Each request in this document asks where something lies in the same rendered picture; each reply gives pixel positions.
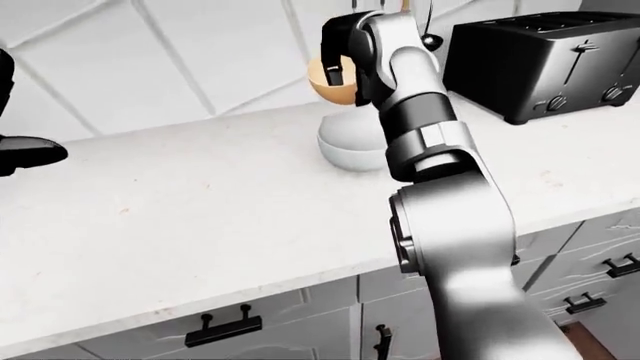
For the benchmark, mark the small orange bowl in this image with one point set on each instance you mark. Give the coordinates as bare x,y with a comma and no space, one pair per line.
327,90

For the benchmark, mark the white bowl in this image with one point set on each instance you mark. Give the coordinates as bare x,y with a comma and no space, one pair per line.
347,144

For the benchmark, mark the white cabinet door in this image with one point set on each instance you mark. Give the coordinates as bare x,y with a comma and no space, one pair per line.
400,322

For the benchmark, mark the white cabinet drawer front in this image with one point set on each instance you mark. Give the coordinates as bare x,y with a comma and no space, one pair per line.
225,326
607,243
590,300

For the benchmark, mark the black hanging ladle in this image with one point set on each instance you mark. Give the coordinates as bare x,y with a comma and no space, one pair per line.
429,33

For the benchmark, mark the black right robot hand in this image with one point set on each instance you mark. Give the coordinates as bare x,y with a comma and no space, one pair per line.
340,45

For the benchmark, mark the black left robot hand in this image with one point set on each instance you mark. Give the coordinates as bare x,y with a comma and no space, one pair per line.
25,150

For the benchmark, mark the black toaster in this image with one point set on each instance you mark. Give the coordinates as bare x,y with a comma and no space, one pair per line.
545,63

